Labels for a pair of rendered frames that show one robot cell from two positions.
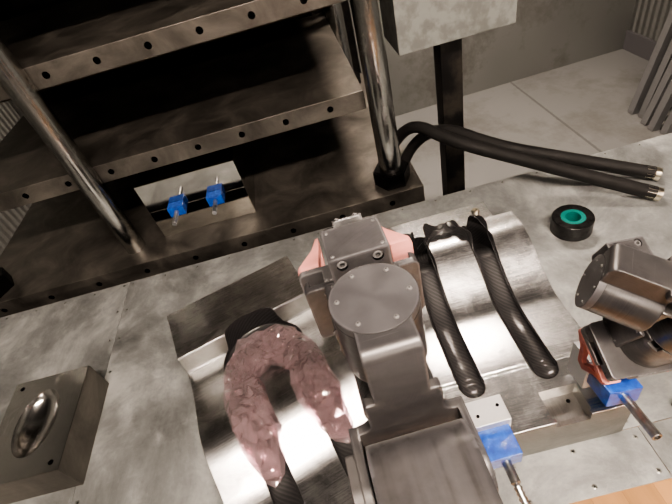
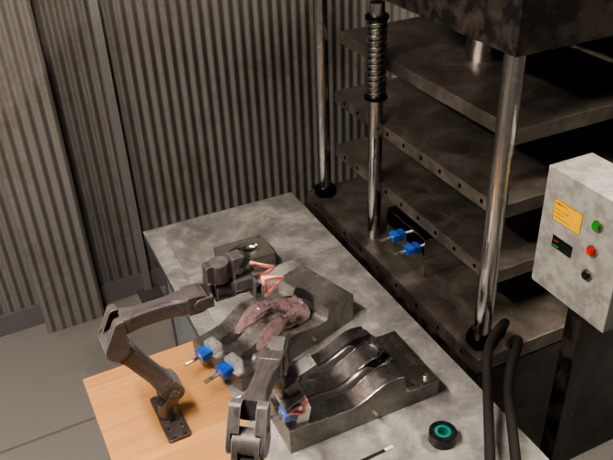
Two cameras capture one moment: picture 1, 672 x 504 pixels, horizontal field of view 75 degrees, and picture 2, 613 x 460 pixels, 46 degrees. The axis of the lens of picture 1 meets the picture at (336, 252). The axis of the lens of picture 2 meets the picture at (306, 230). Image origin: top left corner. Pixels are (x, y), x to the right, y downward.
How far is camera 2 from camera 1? 187 cm
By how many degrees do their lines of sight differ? 50
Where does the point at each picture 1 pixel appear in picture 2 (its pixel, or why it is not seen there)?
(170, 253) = (372, 253)
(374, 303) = (215, 262)
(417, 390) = (206, 281)
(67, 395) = (258, 253)
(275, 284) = (330, 296)
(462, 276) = (350, 365)
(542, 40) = not seen: outside the picture
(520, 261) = (367, 387)
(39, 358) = (284, 235)
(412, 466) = (193, 288)
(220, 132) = (428, 222)
